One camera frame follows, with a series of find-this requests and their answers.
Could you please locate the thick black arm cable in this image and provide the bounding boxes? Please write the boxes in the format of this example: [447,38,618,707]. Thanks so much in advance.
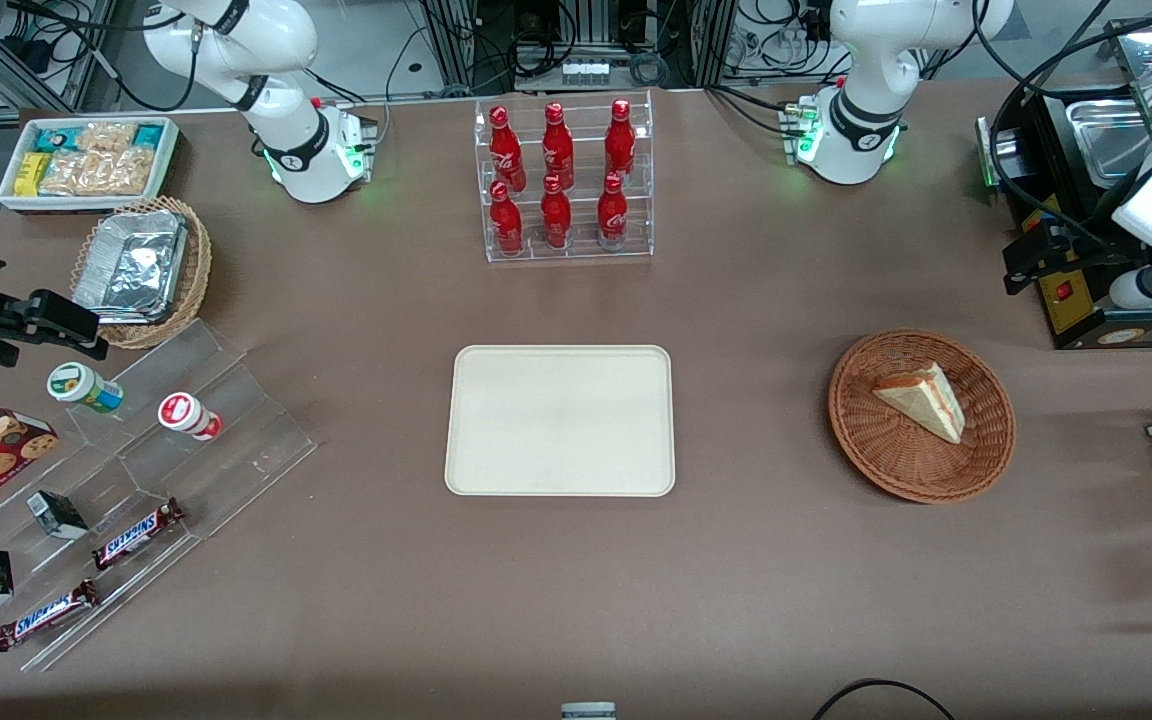
[972,0,1152,253]

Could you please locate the black cable loop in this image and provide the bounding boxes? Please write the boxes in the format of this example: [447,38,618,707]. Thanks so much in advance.
[812,678,958,720]

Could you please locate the yellow snack packet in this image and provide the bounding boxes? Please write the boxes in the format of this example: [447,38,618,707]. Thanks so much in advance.
[14,151,53,198]

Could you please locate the red cola bottle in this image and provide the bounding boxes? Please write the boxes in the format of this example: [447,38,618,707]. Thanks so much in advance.
[603,97,638,182]
[596,171,630,250]
[541,101,576,192]
[539,174,575,250]
[488,180,526,257]
[488,105,528,194]

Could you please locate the white plastic snack bin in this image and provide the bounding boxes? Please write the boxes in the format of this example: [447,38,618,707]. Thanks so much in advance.
[0,115,183,214]

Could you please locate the triangular wrapped sandwich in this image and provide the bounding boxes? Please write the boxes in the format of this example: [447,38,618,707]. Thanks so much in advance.
[871,361,968,445]

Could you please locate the aluminium foil container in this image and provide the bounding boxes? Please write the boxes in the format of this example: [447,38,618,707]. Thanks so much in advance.
[72,209,189,325]

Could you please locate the clear bag of crackers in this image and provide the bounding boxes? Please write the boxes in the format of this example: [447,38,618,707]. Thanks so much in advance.
[76,121,140,154]
[40,148,155,198]

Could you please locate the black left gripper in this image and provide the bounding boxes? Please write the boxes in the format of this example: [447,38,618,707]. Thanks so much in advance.
[1001,224,1149,297]

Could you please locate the clear acrylic bottle rack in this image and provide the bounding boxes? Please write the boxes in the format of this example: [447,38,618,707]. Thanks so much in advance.
[473,89,656,264]

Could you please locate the green label yogurt cup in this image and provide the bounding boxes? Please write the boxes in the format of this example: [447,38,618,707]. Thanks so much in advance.
[46,362,125,415]

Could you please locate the black countertop appliance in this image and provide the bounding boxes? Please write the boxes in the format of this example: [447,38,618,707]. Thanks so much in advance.
[975,18,1152,352]

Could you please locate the clear acrylic tiered shelf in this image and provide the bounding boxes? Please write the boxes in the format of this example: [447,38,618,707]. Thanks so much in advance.
[0,319,319,673]

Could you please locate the light wicker basket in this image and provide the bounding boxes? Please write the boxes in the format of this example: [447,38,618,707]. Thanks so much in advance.
[70,196,213,350]

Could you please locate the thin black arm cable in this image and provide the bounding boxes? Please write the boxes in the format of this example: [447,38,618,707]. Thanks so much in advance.
[4,0,272,113]

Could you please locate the brown round wicker basket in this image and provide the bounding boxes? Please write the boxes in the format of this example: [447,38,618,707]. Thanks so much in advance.
[827,328,1018,504]

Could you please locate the steel appliance pan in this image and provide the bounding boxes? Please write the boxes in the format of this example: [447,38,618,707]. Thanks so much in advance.
[1064,93,1152,188]

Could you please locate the red label yogurt cup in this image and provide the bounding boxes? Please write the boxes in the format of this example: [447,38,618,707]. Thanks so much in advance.
[157,392,225,442]

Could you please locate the Snickers bar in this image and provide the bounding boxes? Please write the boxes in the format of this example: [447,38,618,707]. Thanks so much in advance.
[91,497,187,572]
[0,578,103,653]

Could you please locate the beige plastic tray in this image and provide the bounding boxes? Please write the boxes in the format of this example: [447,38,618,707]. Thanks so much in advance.
[444,344,676,498]

